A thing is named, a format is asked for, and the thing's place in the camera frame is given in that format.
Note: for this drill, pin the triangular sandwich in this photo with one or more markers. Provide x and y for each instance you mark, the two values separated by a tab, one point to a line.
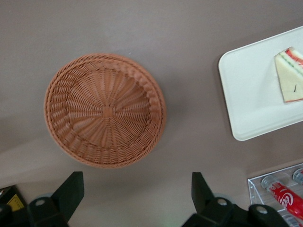
290	78

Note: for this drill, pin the clear acrylic bottle rack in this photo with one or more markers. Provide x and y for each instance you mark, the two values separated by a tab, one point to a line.
254	189

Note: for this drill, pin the round brown wicker basket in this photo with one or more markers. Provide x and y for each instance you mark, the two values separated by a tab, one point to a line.
106	111

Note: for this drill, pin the cream plastic tray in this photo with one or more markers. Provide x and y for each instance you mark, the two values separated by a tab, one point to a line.
248	94

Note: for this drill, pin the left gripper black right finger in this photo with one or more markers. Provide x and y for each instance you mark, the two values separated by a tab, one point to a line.
208	210

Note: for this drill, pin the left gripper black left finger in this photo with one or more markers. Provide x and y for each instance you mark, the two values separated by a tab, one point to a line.
59	205

